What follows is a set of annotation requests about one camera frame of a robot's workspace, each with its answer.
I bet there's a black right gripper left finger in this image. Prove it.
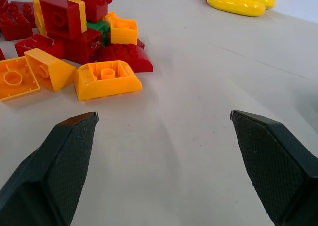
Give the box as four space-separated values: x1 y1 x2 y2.
0 111 99 226

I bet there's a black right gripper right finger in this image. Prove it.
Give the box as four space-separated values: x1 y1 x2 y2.
230 110 318 226

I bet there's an upside-down curved yellow plastic brick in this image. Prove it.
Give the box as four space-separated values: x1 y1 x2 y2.
73 60 143 102

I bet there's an upside-down yellow square plastic brick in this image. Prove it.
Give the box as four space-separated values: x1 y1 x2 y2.
0 56 41 102

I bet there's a red curved plastic brick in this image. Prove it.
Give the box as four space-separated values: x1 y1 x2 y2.
96 43 154 73

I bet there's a green plastic building brick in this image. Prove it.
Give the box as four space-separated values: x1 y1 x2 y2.
86 19 111 49

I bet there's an orange plastic building brick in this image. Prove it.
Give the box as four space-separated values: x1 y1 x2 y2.
103 11 120 24

